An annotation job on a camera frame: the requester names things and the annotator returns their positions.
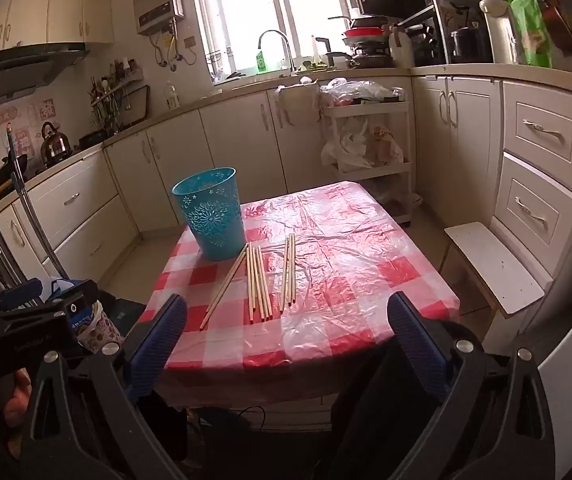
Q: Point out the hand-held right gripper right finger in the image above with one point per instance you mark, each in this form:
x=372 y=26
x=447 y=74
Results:
x=418 y=345

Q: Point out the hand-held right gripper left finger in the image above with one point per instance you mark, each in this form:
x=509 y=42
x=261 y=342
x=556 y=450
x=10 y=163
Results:
x=158 y=345

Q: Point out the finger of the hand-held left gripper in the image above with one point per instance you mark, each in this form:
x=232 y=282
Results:
x=78 y=302
x=20 y=295

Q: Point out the pile of wooden chopsticks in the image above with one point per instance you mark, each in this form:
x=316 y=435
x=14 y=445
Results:
x=257 y=280

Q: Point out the blue perforated plastic bucket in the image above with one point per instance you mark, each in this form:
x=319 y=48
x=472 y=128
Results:
x=210 y=220

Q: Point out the person's left hand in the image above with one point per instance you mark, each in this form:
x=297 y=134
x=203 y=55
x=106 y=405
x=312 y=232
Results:
x=18 y=400

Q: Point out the floral patterned bin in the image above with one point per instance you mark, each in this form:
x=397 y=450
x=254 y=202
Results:
x=103 y=330

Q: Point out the dark floor mat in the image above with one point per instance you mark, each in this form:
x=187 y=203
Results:
x=128 y=315

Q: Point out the white wooden stool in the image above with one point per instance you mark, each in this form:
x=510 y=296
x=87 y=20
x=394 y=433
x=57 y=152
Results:
x=496 y=265

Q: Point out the red white checkered tablecloth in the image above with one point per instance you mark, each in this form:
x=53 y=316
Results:
x=346 y=260

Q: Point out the black wok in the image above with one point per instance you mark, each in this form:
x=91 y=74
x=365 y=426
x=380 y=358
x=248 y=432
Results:
x=8 y=172

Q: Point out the steel stovetop kettle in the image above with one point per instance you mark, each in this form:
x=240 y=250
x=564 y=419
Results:
x=55 y=147

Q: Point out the orange printed plastic bag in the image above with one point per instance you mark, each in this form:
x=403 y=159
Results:
x=383 y=147

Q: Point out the black-rimmed tray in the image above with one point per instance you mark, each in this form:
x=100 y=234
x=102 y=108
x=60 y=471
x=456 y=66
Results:
x=138 y=105

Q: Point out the white plastic bag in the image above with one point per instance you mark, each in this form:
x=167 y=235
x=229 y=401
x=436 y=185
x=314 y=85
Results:
x=348 y=147

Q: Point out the white tall door cabinets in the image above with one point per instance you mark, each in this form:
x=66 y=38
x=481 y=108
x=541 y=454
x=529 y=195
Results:
x=471 y=135

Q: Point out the white drawer unit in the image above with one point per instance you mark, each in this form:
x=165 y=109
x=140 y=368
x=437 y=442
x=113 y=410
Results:
x=541 y=160

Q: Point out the white base cabinets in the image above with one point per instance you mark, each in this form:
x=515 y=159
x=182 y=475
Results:
x=236 y=135

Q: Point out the black range hood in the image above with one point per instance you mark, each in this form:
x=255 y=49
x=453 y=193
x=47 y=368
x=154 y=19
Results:
x=15 y=67

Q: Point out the white rolling shelf cart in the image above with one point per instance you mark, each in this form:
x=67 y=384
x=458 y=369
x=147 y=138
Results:
x=366 y=110

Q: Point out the clear plastic bag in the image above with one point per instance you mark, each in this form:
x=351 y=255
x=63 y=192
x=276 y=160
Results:
x=351 y=91

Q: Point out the beige hanging cloth bag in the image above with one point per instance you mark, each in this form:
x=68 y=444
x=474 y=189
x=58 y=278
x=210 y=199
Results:
x=298 y=105

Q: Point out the white cutting board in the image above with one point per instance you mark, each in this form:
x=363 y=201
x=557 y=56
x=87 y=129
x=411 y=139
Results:
x=403 y=50

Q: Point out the green dish soap bottle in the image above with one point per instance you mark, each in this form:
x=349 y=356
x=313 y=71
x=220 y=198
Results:
x=262 y=61

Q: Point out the black cooking pot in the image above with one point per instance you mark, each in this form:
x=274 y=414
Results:
x=468 y=45

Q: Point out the stack of pots and pans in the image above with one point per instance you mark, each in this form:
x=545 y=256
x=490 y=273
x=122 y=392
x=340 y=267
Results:
x=366 y=35

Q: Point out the white thermos jug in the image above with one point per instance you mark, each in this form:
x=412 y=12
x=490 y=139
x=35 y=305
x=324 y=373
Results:
x=498 y=30

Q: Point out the chrome sink faucet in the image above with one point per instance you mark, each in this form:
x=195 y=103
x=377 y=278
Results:
x=272 y=31

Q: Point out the kitchen window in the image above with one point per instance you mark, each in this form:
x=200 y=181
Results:
x=246 y=10

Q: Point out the green packaged bag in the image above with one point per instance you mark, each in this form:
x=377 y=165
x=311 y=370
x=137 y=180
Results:
x=528 y=25

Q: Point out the wall utensil rack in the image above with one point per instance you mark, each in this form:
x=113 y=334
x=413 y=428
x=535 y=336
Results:
x=108 y=100

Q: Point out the white upper wall cabinets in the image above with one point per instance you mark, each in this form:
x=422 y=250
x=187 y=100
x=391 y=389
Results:
x=65 y=15

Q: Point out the silver wall water heater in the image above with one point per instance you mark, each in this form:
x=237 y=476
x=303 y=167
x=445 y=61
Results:
x=158 y=0

